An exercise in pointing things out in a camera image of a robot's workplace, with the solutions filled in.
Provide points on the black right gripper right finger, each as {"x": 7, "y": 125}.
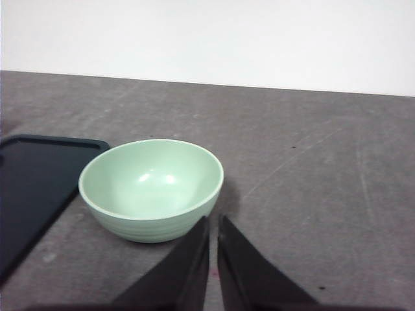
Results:
{"x": 249, "y": 281}

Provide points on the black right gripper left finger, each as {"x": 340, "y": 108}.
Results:
{"x": 180, "y": 283}

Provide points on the light green bowl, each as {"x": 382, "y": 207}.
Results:
{"x": 151, "y": 191}

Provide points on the dark blue rectangular tray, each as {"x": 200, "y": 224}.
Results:
{"x": 38, "y": 177}

